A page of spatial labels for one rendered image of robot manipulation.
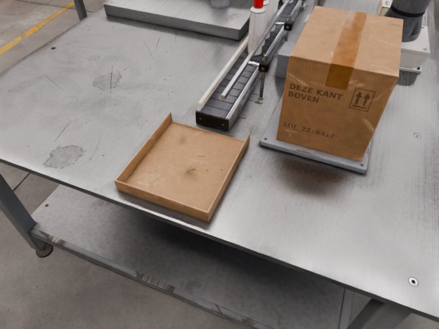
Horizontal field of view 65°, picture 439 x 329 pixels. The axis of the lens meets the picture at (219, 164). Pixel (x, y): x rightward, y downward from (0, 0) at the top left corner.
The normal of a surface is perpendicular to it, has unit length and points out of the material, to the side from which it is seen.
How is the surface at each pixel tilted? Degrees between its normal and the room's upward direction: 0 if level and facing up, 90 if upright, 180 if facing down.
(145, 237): 1
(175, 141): 0
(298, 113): 90
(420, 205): 0
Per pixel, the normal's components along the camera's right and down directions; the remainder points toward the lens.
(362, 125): -0.37, 0.68
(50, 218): 0.00, -0.68
